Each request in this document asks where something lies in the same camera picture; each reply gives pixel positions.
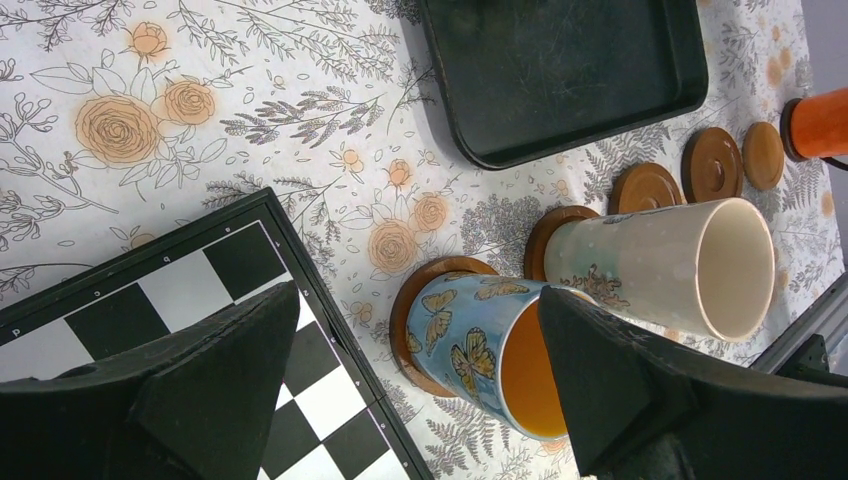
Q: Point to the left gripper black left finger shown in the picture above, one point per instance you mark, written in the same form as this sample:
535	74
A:
196	404

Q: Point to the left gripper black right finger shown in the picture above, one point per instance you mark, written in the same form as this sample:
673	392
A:
640	406

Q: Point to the tall cream floral mug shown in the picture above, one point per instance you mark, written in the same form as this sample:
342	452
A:
705	268

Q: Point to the blue mug yellow inside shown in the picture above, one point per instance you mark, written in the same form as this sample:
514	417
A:
478	336

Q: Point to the brown wooden coaster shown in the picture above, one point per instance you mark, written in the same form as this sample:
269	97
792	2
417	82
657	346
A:
541	233
642	187
711	166
403	303

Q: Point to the light wooden coaster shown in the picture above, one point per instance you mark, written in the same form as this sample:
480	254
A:
763	156

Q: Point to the dark wooden coaster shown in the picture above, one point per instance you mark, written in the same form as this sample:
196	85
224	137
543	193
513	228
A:
785	131

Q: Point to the orange mug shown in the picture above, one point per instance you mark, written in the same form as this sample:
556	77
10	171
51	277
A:
818	128

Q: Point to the black serving tray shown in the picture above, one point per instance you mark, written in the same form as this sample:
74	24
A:
521	80

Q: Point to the black white chessboard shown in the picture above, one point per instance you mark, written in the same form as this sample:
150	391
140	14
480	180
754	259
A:
332	418

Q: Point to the floral table cloth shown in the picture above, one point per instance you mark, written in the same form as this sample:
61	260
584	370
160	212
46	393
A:
124	120

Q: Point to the aluminium frame rail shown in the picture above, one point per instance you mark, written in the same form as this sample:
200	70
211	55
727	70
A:
811	345

